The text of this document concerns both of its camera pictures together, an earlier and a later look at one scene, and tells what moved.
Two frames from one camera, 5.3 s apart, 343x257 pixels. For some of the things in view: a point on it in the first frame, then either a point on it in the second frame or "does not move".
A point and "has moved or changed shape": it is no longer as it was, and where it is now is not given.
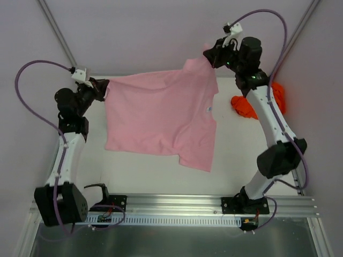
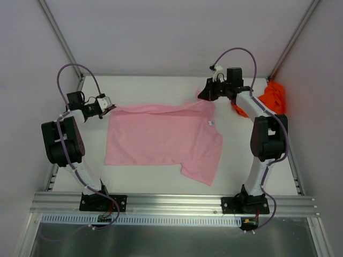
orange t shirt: [243, 108] does not move
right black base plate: [241, 205] does not move
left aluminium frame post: [44, 7] does not move
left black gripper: [99, 89] to [100, 110]
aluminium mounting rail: [183, 206] does not move
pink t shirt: [170, 112] has moved or changed shape
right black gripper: [214, 57] to [211, 89]
